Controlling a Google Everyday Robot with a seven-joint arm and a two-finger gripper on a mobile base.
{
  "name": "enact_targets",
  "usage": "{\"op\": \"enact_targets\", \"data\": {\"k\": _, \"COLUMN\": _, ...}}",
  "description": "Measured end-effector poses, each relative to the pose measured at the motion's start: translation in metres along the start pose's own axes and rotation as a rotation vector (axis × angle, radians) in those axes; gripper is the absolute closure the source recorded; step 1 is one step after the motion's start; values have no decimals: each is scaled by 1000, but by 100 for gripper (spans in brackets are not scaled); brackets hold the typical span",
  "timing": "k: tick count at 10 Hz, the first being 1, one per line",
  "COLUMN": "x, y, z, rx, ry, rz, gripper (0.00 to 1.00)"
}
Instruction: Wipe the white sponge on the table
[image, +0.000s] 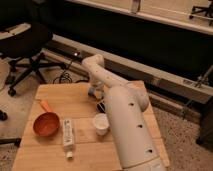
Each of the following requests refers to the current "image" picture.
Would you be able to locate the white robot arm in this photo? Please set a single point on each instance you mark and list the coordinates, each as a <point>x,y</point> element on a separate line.
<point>124,104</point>

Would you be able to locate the black chair base background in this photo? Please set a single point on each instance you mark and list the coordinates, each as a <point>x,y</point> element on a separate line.
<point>206,10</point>

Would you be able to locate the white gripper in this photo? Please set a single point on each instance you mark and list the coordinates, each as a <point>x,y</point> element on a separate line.
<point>96,89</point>

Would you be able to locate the white cup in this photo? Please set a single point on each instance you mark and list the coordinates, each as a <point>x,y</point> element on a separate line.
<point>100,122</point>

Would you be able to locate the white tube with cap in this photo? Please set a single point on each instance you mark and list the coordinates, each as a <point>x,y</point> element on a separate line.
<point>68,138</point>

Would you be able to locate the long grey floor rail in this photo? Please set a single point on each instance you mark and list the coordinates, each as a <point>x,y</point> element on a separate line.
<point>163,83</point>

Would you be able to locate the orange measuring scoop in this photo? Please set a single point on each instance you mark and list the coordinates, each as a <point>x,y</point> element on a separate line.
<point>48,123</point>

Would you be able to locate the black office chair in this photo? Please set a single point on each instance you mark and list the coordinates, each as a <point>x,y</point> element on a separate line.
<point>22,38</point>

